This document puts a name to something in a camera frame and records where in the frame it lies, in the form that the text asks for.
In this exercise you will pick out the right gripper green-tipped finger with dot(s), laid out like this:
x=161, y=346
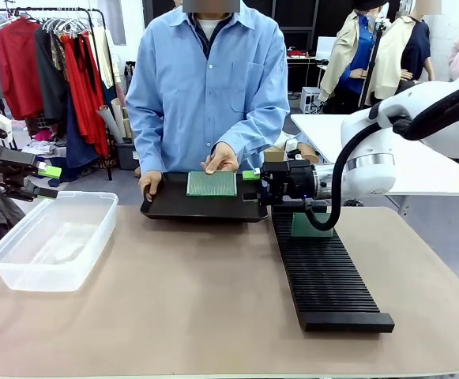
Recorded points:
x=250, y=175
x=252, y=196

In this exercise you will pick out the black slotted PCB rack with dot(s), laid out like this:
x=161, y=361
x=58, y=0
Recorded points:
x=324, y=272

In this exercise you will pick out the white board on desk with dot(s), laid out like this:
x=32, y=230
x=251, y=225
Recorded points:
x=326, y=47

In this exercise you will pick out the clear plastic box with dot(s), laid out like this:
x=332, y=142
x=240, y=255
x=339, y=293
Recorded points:
x=35, y=276

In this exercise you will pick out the white boxy device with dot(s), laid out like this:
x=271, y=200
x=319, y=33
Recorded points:
x=4, y=128

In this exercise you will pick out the white table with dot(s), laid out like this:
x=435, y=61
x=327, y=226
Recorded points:
x=430, y=175

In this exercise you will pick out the green PCB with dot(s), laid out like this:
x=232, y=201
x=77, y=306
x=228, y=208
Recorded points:
x=302, y=227
x=213, y=185

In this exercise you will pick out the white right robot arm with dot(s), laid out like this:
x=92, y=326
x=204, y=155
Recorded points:
x=371, y=136

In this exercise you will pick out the person's torso blue shirt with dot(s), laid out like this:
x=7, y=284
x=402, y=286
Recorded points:
x=205, y=98

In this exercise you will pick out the brown paper roll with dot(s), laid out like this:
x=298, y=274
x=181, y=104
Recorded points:
x=311, y=154

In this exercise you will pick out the person's left hand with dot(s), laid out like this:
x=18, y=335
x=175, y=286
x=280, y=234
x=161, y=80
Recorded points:
x=223, y=158

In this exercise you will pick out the person's right hand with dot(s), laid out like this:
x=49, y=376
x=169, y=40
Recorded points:
x=150, y=181

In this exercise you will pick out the small white shelf unit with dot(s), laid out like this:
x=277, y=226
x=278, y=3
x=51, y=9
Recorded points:
x=310, y=98

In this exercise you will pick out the person's right forearm blue sleeve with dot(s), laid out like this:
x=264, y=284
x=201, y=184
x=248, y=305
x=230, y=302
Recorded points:
x=144, y=154

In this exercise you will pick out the person's left forearm blue sleeve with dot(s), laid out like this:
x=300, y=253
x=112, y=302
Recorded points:
x=256, y=130

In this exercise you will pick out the navy hanging cloth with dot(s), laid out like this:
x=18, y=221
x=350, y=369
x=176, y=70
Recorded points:
x=77, y=146

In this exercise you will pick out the dark plastic storage bin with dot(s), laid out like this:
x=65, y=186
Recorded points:
x=126, y=158

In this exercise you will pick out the red hanging jacket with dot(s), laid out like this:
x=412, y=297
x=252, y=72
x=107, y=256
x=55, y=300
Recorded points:
x=19, y=71

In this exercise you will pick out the black tripod pole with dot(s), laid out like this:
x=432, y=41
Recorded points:
x=371, y=67

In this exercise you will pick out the red hanging dress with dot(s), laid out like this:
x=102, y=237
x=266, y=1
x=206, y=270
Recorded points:
x=83, y=98

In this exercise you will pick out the brown cardboard box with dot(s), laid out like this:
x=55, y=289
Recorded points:
x=274, y=155

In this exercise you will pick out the black plastic tray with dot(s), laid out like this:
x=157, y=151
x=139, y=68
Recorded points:
x=170, y=206

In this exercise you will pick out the black office chair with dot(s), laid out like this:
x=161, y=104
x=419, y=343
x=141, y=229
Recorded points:
x=407, y=86

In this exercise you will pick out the black clothes rack frame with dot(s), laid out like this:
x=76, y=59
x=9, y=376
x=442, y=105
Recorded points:
x=55, y=9

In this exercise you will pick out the pink white clothes pile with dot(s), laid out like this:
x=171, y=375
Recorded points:
x=43, y=138

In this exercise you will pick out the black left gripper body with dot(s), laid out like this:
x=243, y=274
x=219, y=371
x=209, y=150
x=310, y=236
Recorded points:
x=4, y=166

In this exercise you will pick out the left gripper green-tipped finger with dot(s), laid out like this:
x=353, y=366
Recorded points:
x=51, y=171
x=45, y=193

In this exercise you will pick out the brown cardboard tube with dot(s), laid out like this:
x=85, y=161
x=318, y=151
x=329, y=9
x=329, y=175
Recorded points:
x=108, y=124

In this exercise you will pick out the beige cardboard tube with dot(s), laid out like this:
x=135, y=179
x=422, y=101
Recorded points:
x=119, y=116

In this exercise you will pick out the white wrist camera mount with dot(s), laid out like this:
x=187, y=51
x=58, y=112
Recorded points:
x=293, y=148

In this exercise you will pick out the white hangers bundle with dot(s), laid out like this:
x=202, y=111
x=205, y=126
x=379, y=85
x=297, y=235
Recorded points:
x=65, y=25

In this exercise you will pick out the black hanging garment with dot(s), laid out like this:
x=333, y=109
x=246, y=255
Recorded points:
x=49, y=91

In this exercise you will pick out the mannequin cream navy top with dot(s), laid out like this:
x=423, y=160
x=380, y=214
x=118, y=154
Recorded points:
x=391, y=59

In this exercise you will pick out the beige hanging garment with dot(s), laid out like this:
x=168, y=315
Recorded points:
x=102, y=59

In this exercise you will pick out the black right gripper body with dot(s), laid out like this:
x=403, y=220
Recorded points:
x=288, y=183

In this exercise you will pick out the mannequin beige coat blue shirt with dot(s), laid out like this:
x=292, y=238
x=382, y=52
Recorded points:
x=347, y=47

